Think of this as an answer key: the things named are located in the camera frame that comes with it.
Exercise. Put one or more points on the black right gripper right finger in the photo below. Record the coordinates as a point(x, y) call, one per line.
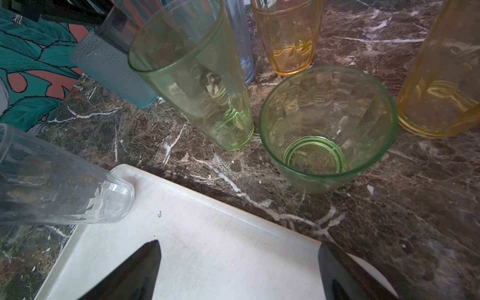
point(347, 277)

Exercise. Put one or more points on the tall amber tumbler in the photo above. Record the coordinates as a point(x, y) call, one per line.
point(440, 97)

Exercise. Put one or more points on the smoky grey tall tumbler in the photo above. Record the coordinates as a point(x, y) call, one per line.
point(118, 30)

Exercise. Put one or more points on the frosted teal textured tumbler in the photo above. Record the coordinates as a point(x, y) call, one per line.
point(109, 66)

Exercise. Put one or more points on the short amber tumbler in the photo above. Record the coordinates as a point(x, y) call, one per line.
point(289, 31)

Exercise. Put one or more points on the clear tall plastic tumbler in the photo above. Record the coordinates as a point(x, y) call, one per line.
point(42, 184)

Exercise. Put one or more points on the tall green tumbler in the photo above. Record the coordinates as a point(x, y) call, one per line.
point(186, 53)

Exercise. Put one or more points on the short green tumbler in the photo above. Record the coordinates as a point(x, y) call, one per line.
point(325, 125)

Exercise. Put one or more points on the pale blue tall tumbler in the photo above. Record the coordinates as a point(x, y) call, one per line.
point(239, 23)

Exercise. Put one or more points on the black corner frame post left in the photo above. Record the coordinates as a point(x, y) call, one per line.
point(79, 12)

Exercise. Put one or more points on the white plastic tray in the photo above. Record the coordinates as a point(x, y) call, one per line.
point(209, 249)

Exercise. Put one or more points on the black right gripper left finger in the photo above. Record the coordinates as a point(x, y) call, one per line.
point(134, 279)

